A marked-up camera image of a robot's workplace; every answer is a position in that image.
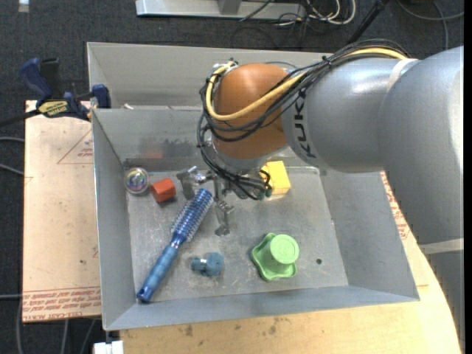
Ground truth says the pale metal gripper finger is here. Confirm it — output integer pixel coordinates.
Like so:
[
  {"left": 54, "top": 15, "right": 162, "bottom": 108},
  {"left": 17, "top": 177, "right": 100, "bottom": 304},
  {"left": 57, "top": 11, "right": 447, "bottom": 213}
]
[
  {"left": 214, "top": 204, "right": 227, "bottom": 237},
  {"left": 225, "top": 203, "right": 237, "bottom": 232}
]

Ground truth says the small teal toy bolt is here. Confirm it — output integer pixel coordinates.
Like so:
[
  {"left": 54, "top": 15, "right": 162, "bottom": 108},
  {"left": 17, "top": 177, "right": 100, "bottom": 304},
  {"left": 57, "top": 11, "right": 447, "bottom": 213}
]
[{"left": 190, "top": 251, "right": 226, "bottom": 277}]

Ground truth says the red-orange hexagonal block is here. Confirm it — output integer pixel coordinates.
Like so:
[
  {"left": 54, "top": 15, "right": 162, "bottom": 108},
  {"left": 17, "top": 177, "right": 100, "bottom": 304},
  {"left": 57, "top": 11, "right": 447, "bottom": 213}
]
[{"left": 150, "top": 177, "right": 178, "bottom": 204}]

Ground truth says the green flower-shaped cup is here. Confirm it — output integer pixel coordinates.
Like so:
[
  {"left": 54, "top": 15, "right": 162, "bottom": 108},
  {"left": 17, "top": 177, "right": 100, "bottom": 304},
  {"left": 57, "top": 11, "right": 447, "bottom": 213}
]
[{"left": 250, "top": 232, "right": 301, "bottom": 282}]

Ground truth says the small grey tool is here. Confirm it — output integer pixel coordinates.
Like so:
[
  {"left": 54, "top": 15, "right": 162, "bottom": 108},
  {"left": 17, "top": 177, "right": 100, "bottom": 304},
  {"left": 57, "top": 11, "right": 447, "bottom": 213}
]
[{"left": 176, "top": 165, "right": 207, "bottom": 201}]

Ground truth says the brown cardboard board red print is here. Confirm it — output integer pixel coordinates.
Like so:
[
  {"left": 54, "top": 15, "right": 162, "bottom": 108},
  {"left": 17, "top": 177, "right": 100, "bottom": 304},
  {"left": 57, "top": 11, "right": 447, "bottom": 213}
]
[{"left": 21, "top": 100, "right": 431, "bottom": 324}]

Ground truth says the yellow block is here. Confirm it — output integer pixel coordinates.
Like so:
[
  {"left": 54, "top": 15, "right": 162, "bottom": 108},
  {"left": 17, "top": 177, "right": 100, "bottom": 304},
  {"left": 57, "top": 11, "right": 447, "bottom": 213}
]
[{"left": 259, "top": 160, "right": 293, "bottom": 196}]

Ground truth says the blue round hairbrush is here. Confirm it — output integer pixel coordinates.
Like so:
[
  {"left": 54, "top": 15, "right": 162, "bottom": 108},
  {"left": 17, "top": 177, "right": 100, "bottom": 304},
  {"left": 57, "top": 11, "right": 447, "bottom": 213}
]
[{"left": 136, "top": 187, "right": 215, "bottom": 304}]

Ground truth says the grey metal bin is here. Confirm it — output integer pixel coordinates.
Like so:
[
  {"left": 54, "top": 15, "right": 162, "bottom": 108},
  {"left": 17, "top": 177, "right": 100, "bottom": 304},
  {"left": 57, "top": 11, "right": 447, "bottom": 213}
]
[{"left": 87, "top": 41, "right": 420, "bottom": 332}]

